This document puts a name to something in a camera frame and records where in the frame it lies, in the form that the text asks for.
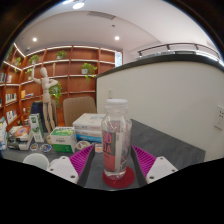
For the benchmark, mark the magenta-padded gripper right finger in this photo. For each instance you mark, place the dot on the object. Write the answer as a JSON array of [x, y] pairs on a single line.
[[161, 168]]

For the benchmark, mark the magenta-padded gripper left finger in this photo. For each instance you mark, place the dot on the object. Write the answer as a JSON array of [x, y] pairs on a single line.
[[63, 168]]

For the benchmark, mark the clear plastic bottle red label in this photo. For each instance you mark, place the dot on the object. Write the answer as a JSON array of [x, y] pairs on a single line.
[[116, 143]]

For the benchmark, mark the small round printed badge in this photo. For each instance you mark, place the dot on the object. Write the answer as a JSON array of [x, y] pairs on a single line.
[[34, 147], [83, 145], [98, 148], [45, 148]]

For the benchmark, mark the green white cardboard box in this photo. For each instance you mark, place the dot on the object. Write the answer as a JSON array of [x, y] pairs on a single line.
[[63, 140]]

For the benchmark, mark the flat round red coaster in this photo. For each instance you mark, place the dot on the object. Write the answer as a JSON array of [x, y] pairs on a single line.
[[128, 180]]

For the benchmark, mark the tall green white carton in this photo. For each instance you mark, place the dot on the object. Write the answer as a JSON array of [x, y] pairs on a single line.
[[36, 128]]

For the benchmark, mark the tan chair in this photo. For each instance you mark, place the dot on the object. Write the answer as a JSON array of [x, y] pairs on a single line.
[[80, 110]]

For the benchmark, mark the dark blue chair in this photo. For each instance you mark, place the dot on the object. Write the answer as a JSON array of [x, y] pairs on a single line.
[[36, 108]]

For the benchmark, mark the stack of assorted small books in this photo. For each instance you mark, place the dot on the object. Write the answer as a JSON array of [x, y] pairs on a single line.
[[2, 133]]

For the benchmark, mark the wooden artist mannequin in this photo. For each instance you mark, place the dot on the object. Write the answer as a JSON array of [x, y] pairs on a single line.
[[46, 96]]

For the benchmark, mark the orange wooden shelf unit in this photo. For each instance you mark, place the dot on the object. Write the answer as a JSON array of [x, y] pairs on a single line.
[[76, 85]]

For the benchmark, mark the grey window curtain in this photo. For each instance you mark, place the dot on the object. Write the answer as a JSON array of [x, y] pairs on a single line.
[[118, 58]]

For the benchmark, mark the recessed ceiling light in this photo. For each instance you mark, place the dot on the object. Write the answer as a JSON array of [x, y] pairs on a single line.
[[117, 38], [34, 39]]

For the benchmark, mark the ceiling air vent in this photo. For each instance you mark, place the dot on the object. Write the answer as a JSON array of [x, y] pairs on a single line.
[[101, 15]]

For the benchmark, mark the branched ceiling lamp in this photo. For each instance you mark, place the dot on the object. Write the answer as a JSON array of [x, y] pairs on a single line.
[[78, 5]]

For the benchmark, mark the white wall socket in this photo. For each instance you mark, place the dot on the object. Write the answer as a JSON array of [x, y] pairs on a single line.
[[220, 118]]

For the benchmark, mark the white wall switch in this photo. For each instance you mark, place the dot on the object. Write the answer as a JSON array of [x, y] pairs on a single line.
[[110, 93]]

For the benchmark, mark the black ceiling track rail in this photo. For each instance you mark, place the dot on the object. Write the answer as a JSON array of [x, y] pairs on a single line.
[[180, 46]]

